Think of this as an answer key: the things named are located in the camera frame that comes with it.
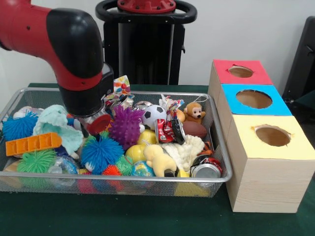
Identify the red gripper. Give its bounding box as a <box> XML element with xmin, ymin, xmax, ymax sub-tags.
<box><xmin>78</xmin><ymin>113</ymin><xmax>112</xmax><ymax>139</ymax></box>

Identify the blue stringy rubber ball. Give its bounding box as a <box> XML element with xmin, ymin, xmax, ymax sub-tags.
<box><xmin>80</xmin><ymin>135</ymin><xmax>124</xmax><ymax>174</ymax></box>

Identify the light teal cloth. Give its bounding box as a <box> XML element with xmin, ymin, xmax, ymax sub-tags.
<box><xmin>33</xmin><ymin>105</ymin><xmax>84</xmax><ymax>154</ymax></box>

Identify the orange toy brick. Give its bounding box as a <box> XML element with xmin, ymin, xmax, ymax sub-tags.
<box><xmin>5</xmin><ymin>132</ymin><xmax>63</xmax><ymax>157</ymax></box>

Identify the wooden box with three holes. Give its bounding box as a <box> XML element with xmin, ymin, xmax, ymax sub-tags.
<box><xmin>208</xmin><ymin>59</ymin><xmax>315</xmax><ymax>213</ymax></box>

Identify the crushed clear plastic bottle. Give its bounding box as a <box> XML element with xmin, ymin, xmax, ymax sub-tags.
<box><xmin>48</xmin><ymin>157</ymin><xmax>80</xmax><ymax>175</ymax></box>

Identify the purple spiky ball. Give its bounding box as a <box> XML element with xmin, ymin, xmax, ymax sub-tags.
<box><xmin>109</xmin><ymin>105</ymin><xmax>146</xmax><ymax>149</ymax></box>

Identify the small soccer ball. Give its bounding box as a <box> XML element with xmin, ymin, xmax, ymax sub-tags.
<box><xmin>141</xmin><ymin>105</ymin><xmax>167</xmax><ymax>130</ymax></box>

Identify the yellow plush animal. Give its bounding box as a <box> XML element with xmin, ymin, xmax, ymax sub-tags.
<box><xmin>143</xmin><ymin>144</ymin><xmax>178</xmax><ymax>177</ymax></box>

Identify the crushed red soda can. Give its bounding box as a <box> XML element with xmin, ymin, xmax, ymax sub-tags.
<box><xmin>154</xmin><ymin>118</ymin><xmax>187</xmax><ymax>145</ymax></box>

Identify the dark green tablecloth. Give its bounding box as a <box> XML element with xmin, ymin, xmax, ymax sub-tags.
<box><xmin>0</xmin><ymin>83</ymin><xmax>315</xmax><ymax>236</ymax></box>
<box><xmin>295</xmin><ymin>89</ymin><xmax>315</xmax><ymax>105</ymax></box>

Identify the brown monkey plush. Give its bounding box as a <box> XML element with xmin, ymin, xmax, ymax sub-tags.
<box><xmin>183</xmin><ymin>102</ymin><xmax>207</xmax><ymax>125</ymax></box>

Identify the silver wire mesh bin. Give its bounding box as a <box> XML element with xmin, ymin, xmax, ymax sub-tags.
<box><xmin>0</xmin><ymin>88</ymin><xmax>233</xmax><ymax>197</ymax></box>

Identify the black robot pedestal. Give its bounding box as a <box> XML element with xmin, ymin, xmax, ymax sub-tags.
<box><xmin>95</xmin><ymin>0</ymin><xmax>197</xmax><ymax>86</ymax></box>

